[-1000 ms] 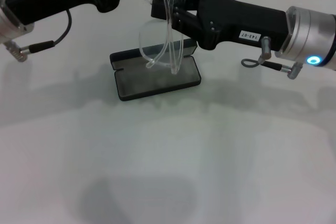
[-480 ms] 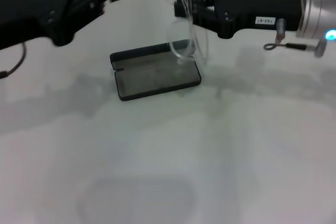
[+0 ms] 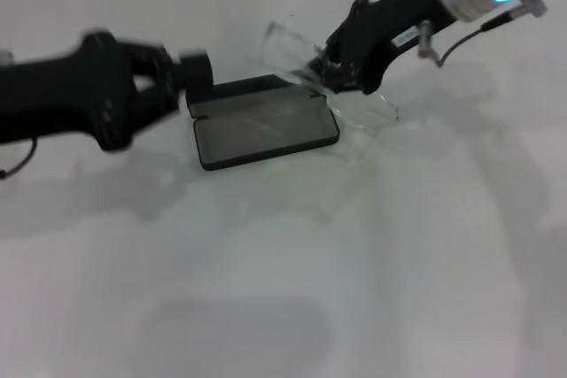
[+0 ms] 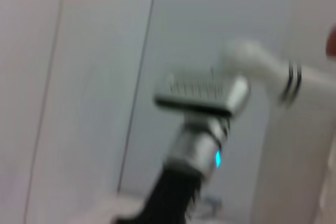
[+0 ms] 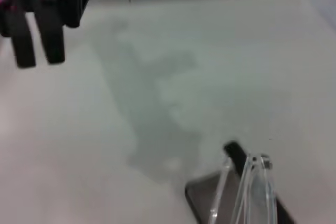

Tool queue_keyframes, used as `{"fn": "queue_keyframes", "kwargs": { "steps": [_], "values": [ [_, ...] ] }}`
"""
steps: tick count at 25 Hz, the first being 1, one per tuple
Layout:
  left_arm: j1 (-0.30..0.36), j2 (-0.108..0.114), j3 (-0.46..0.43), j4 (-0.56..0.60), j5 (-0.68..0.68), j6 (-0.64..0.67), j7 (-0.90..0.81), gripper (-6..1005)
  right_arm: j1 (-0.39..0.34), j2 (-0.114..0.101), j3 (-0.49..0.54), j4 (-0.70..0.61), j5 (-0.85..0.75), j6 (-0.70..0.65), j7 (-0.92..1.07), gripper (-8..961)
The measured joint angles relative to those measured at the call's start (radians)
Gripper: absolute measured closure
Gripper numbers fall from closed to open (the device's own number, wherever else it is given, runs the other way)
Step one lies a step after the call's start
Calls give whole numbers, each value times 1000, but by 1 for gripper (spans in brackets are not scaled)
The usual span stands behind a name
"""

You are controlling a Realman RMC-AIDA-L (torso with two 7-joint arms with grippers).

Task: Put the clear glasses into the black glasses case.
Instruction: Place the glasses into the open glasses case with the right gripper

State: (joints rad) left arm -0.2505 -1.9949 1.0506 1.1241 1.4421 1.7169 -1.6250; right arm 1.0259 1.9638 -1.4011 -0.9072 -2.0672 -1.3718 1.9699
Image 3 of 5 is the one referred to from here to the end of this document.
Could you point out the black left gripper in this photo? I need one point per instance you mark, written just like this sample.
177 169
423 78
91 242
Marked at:
80 94

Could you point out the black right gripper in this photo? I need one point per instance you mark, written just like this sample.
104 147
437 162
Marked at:
385 28

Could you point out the transparent glasses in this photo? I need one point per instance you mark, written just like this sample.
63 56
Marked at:
363 108

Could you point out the black glasses case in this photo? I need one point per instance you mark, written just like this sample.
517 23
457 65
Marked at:
266 130

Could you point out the clear right gripper connector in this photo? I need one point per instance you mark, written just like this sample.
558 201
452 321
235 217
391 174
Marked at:
531 4

